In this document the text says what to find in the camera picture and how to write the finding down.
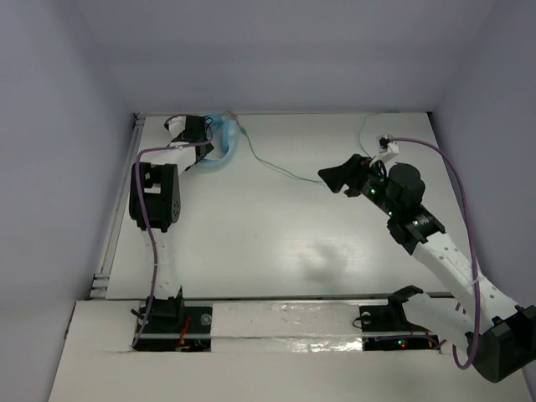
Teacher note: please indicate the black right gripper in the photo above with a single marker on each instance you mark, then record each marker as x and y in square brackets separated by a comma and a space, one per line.
[354, 170]

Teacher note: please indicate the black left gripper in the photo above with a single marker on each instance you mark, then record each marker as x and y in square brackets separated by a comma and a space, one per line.
[197, 146]

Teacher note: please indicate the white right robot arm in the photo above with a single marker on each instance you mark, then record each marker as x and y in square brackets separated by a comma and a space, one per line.
[495, 332]

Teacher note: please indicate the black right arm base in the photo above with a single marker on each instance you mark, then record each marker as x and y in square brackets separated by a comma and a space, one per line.
[385, 327]

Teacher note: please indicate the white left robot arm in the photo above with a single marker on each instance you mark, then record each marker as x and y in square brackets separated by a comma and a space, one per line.
[155, 202]

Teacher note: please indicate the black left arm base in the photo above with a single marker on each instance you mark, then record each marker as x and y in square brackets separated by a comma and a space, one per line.
[174, 325]

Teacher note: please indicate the white front platform board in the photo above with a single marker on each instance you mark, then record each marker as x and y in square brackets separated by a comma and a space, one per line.
[97, 364]

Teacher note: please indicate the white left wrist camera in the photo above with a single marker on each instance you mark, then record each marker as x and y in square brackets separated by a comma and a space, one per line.
[175, 125]

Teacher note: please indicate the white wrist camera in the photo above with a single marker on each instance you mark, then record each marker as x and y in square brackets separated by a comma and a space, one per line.
[175, 125]
[388, 150]

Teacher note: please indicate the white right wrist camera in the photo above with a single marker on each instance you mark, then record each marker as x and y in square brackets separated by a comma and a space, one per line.
[388, 150]

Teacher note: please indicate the aluminium rail left side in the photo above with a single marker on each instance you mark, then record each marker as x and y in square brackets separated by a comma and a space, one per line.
[102, 273]

